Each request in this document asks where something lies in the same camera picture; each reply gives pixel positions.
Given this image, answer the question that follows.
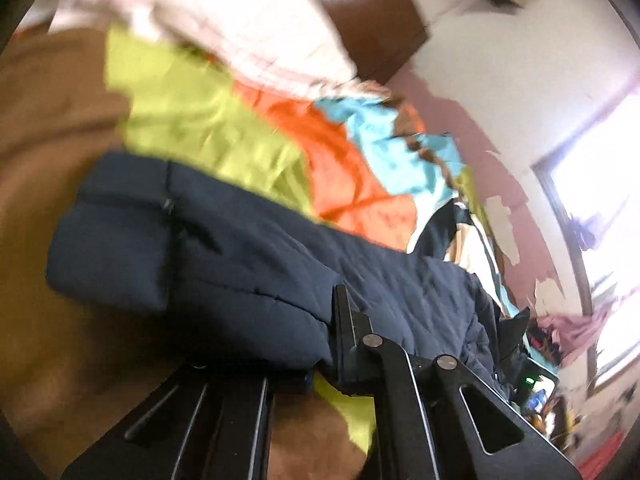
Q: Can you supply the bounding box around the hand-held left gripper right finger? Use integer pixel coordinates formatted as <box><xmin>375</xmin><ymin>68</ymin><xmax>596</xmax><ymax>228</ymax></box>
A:
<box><xmin>332</xmin><ymin>284</ymin><xmax>584</xmax><ymax>480</ymax></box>

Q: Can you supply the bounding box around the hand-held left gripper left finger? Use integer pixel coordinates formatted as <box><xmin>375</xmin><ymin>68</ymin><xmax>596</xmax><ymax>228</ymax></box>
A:
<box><xmin>60</xmin><ymin>364</ymin><xmax>314</xmax><ymax>480</ymax></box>

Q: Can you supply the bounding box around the navy padded jacket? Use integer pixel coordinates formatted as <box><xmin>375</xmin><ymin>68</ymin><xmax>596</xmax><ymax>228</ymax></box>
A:
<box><xmin>46</xmin><ymin>152</ymin><xmax>503</xmax><ymax>396</ymax></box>

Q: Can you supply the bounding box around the cream red black garment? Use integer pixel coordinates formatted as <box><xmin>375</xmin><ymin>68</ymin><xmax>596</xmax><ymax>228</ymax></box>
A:
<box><xmin>411</xmin><ymin>199</ymin><xmax>503</xmax><ymax>306</ymax></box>

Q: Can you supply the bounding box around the colourful patchwork blanket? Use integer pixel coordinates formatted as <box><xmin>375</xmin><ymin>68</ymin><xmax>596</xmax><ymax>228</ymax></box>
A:
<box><xmin>102</xmin><ymin>25</ymin><xmax>521</xmax><ymax>457</ymax></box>

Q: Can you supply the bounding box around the brown wooden headboard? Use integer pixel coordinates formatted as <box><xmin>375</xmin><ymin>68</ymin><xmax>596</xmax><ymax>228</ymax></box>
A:
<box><xmin>290</xmin><ymin>0</ymin><xmax>430</xmax><ymax>85</ymax></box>

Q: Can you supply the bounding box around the brown blanket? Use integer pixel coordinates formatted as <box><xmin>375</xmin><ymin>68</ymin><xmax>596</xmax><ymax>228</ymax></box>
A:
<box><xmin>0</xmin><ymin>30</ymin><xmax>372</xmax><ymax>480</ymax></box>

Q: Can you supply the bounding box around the window with dark frame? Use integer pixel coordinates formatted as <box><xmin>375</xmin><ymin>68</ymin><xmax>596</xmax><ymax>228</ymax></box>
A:
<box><xmin>531</xmin><ymin>87</ymin><xmax>640</xmax><ymax>401</ymax></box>

